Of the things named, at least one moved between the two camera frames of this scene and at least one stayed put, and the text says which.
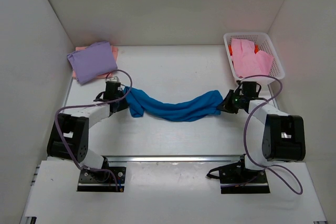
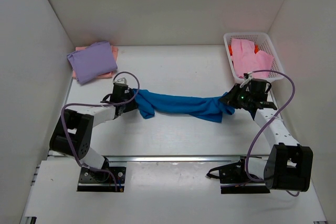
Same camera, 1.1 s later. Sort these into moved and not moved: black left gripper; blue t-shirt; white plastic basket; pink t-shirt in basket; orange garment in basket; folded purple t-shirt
Moved: black left gripper; blue t-shirt
Not moved: folded purple t-shirt; pink t-shirt in basket; white plastic basket; orange garment in basket
